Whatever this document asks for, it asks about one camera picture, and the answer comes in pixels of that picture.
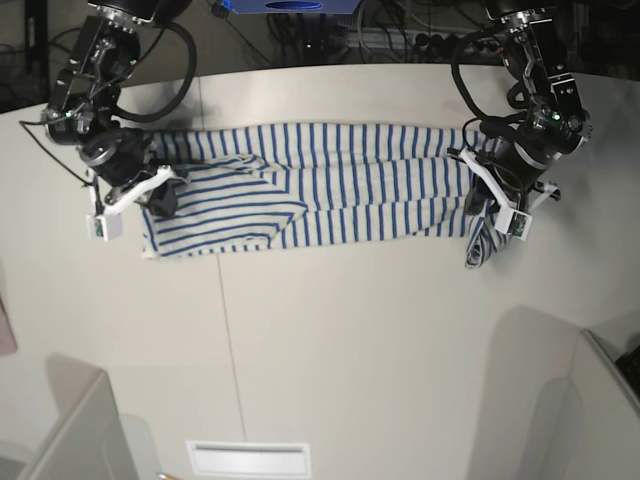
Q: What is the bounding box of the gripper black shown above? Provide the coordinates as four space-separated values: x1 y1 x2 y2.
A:
462 114 565 215
42 99 178 218

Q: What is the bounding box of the blue white striped T-shirt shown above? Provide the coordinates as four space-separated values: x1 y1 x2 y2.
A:
143 123 509 268

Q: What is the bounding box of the grey divider panel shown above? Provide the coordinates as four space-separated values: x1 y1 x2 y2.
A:
518 330 639 479
1 370 139 479

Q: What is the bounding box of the black keyboard at right edge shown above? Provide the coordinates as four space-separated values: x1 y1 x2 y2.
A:
615 347 640 396

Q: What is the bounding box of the blue box at top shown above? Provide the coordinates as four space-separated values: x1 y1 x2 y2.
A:
221 0 360 15

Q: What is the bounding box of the white label plate on table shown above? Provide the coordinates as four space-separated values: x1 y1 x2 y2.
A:
186 440 312 479

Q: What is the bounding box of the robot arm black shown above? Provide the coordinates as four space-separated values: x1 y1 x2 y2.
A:
41 1 197 218
451 1 592 210

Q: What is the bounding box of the grey divider panel left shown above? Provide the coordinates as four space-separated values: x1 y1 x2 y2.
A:
1 370 139 479

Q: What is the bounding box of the grey divider panel right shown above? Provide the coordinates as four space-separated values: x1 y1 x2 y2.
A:
518 330 639 479

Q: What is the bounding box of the white power strip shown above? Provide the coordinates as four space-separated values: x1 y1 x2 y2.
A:
344 27 516 54

